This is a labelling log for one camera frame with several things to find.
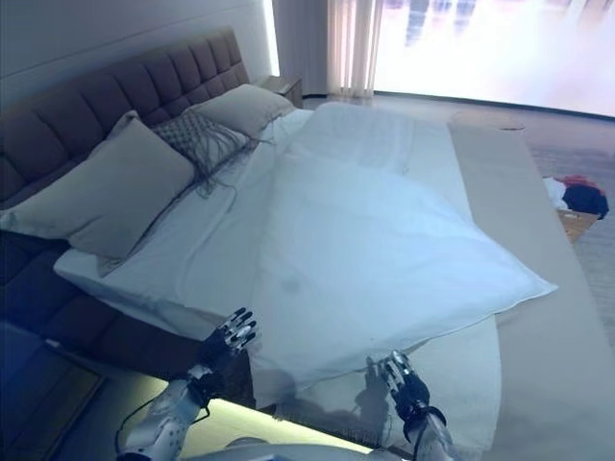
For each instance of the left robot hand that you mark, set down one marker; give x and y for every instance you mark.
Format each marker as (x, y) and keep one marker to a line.
(223, 343)

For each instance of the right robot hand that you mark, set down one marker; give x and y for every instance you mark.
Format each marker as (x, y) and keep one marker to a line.
(401, 384)

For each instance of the white duvet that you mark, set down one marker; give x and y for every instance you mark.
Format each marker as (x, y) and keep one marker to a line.
(375, 240)

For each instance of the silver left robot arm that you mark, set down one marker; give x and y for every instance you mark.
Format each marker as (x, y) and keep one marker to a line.
(163, 422)

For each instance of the white fitted bed sheet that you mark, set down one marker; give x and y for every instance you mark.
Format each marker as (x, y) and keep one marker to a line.
(202, 254)

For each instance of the beige bed runner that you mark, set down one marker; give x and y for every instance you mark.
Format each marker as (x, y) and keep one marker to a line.
(528, 288)

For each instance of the grey robot torso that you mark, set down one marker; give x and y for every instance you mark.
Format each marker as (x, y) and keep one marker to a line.
(298, 451)

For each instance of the large beige pillow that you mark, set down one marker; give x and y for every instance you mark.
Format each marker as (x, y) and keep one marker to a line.
(245, 108)
(115, 192)

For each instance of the glass-top bedside table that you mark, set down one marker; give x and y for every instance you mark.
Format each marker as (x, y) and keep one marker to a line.
(43, 394)

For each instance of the woven fringed cushion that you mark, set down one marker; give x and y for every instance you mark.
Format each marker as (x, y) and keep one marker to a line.
(197, 137)

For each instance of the cardboard box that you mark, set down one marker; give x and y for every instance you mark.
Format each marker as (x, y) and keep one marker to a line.
(576, 225)

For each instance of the pile of coloured clothes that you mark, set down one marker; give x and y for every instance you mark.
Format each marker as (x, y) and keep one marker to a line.
(583, 197)

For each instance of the wooden nightstand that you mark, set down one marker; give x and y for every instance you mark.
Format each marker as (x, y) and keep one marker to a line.
(286, 89)

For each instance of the brown tufted headboard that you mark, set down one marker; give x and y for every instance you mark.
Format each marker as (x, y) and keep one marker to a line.
(96, 105)

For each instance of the cream sheer curtain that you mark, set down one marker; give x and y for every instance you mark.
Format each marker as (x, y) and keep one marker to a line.
(353, 48)

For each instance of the brown upholstered bed frame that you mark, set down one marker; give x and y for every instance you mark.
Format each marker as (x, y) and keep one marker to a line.
(72, 317)

